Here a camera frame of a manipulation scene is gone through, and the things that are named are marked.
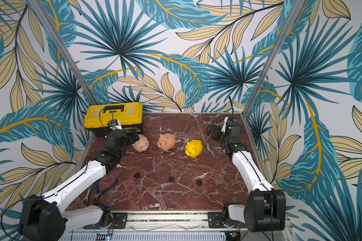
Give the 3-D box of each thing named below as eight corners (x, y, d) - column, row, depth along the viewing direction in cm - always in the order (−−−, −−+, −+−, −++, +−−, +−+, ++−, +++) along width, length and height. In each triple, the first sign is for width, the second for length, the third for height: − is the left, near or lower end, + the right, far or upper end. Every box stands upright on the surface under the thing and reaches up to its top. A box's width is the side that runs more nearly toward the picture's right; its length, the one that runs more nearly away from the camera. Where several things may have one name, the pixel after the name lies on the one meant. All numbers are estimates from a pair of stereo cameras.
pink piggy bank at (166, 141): (158, 152, 99) (156, 144, 92) (159, 142, 104) (158, 133, 97) (175, 152, 99) (175, 144, 92) (175, 142, 105) (175, 133, 97)
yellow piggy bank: (184, 159, 97) (185, 151, 89) (184, 147, 103) (185, 138, 95) (201, 159, 97) (203, 151, 89) (200, 147, 103) (202, 138, 95)
